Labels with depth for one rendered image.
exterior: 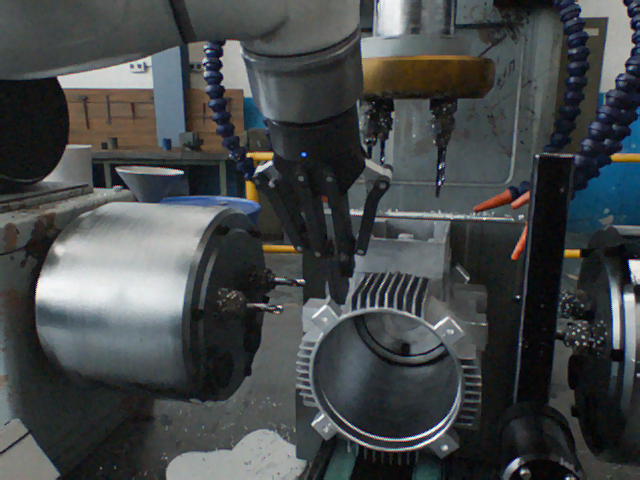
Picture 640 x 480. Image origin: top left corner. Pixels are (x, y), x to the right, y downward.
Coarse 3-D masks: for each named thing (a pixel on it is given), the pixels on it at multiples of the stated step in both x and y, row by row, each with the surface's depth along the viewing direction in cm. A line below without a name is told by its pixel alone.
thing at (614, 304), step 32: (608, 256) 56; (576, 288) 72; (608, 288) 55; (576, 320) 65; (608, 320) 55; (576, 352) 56; (608, 352) 54; (576, 384) 66; (608, 384) 53; (576, 416) 66; (608, 416) 54; (608, 448) 54
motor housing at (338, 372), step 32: (384, 288) 59; (416, 288) 62; (448, 288) 67; (352, 320) 77; (416, 320) 54; (320, 352) 60; (352, 352) 73; (480, 352) 60; (320, 384) 61; (352, 384) 68; (384, 384) 71; (416, 384) 71; (448, 384) 65; (480, 384) 55; (352, 416) 62; (384, 416) 64; (416, 416) 63; (448, 416) 58; (384, 448) 59; (416, 448) 58
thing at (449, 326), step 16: (464, 272) 71; (336, 304) 58; (320, 320) 57; (336, 320) 57; (448, 320) 54; (448, 336) 54; (320, 416) 60; (320, 432) 60; (336, 432) 60; (448, 432) 57; (432, 448) 57; (448, 448) 57
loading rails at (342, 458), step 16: (320, 448) 61; (336, 448) 62; (352, 448) 62; (320, 464) 58; (336, 464) 60; (352, 464) 60; (368, 464) 69; (384, 464) 71; (400, 464) 71; (416, 464) 60; (432, 464) 60; (448, 464) 58
